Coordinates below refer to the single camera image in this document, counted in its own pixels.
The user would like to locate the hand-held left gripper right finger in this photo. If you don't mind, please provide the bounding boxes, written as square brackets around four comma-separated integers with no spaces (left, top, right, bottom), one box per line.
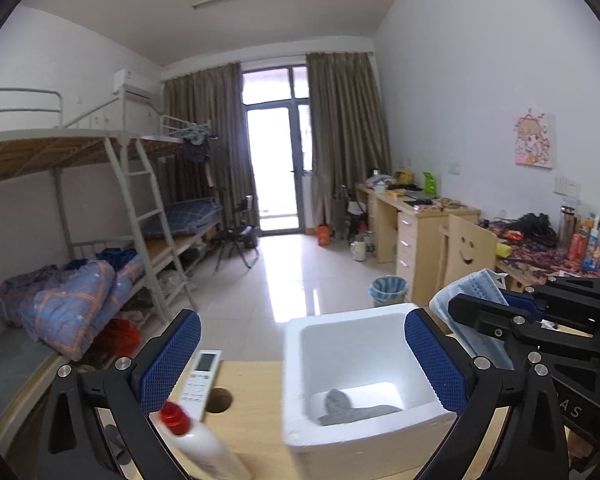
[404,308,571,480]

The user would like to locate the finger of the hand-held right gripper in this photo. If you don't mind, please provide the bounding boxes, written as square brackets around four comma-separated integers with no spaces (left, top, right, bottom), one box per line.
[447,294,600,361]
[502,275,600,332]

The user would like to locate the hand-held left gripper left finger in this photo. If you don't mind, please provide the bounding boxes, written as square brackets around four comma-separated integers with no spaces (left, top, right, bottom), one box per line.
[37,308,203,480]

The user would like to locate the blue face mask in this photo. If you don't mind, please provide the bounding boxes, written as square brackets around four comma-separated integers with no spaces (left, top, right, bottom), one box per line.
[428,267,516,371]

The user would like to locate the white foam box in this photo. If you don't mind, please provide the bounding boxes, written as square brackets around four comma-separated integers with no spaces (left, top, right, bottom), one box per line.
[282,302,461,466]

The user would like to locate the grey sock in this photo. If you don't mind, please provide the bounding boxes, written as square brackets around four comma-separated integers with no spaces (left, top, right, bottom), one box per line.
[316,388,402,427]

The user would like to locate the white remote control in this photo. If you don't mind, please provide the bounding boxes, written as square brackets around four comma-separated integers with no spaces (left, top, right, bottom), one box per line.
[178,350,224,417]

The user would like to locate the patterned desk cloth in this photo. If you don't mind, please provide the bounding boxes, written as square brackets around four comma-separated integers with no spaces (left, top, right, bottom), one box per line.
[480,217,600,281]

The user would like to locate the red bag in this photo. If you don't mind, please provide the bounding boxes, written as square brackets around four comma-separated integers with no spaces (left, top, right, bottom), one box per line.
[97,317,142,358]

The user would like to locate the wooden chair with smiley cutout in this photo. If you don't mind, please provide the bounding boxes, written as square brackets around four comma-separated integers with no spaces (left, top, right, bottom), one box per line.
[439,213,498,301]

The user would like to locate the black headphones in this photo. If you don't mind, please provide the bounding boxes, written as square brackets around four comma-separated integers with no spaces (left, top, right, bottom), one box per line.
[517,212,558,248]

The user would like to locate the trash bin with blue liner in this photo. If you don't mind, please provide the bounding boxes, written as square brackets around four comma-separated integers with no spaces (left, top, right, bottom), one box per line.
[368,275,410,308]

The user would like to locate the row of toiletry bottles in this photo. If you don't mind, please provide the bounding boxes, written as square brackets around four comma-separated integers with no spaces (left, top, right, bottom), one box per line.
[557,200,600,276]

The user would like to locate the white lotion bottle red pump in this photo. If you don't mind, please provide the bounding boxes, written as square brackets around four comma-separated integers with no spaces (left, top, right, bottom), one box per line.
[158,401,253,480]

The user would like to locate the wooden desk with drawers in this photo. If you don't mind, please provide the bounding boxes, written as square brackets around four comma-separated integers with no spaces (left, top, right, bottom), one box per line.
[355,182,481,306]

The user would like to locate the blue plaid quilt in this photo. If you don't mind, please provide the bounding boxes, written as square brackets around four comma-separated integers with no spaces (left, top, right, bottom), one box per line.
[0,252,146,361]

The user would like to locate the black folding chair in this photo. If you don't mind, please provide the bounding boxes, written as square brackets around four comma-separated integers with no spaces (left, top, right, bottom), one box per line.
[212,195,261,273]

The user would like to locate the dark blue plaid bedding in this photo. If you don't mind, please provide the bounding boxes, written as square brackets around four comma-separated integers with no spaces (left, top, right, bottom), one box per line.
[141,197,222,240]

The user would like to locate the grey metal bunk bed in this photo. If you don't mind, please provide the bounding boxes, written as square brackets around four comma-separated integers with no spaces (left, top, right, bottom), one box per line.
[0,89,198,441]
[122,115,222,281]

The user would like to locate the dark hanging clothes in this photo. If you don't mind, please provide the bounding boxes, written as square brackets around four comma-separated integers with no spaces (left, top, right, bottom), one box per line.
[180,135,213,163]

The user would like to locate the glass balcony door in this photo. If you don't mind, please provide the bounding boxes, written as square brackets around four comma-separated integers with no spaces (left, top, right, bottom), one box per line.
[240,62,313,235]

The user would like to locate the brown curtain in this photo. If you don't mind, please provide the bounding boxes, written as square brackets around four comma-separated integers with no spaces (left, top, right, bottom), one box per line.
[306,51,393,231]
[162,61,246,231]

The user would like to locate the white air conditioner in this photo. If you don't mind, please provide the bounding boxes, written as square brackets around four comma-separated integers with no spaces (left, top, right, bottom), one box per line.
[113,68,153,101]

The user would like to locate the pink cartoon wall poster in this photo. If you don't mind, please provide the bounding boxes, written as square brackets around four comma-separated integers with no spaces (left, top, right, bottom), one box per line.
[513,107,557,171]

